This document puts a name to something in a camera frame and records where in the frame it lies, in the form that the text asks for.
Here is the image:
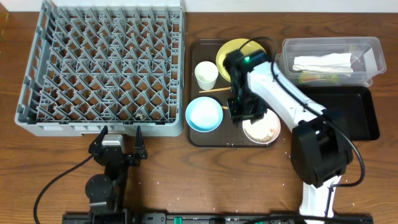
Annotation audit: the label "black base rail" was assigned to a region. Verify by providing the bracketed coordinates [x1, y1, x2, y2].
[61, 212, 374, 224]

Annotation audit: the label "crumpled white plastic wrapper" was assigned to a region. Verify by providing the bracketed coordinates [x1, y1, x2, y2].
[292, 53, 353, 73]

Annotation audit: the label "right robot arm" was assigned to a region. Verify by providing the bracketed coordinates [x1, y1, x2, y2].
[222, 41, 365, 223]

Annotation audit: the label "yellow plate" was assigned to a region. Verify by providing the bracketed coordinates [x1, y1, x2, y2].
[216, 39, 265, 82]

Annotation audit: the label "white plastic cup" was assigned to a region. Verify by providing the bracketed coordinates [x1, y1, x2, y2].
[194, 61, 218, 90]

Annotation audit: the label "dark brown serving tray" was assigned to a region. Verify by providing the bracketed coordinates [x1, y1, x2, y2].
[187, 39, 268, 148]

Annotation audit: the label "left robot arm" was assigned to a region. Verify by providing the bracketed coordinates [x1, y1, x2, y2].
[85, 126, 148, 221]

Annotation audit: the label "upper wooden chopstick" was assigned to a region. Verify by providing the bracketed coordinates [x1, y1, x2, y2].
[199, 87, 231, 93]

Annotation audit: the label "clear plastic waste container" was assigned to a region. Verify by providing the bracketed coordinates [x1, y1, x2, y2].
[276, 37, 386, 86]

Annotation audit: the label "pink white bowl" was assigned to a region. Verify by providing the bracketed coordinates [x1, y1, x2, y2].
[243, 109, 281, 144]

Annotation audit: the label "grey plastic dishwasher rack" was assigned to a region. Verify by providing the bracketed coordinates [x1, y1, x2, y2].
[15, 1, 185, 136]

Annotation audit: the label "black waste tray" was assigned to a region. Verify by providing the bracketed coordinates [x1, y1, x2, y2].
[300, 86, 380, 141]

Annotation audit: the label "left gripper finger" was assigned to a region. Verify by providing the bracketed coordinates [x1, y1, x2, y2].
[90, 126, 108, 146]
[134, 126, 147, 156]

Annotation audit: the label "light blue bowl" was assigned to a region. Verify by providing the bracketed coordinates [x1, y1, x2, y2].
[185, 96, 223, 133]

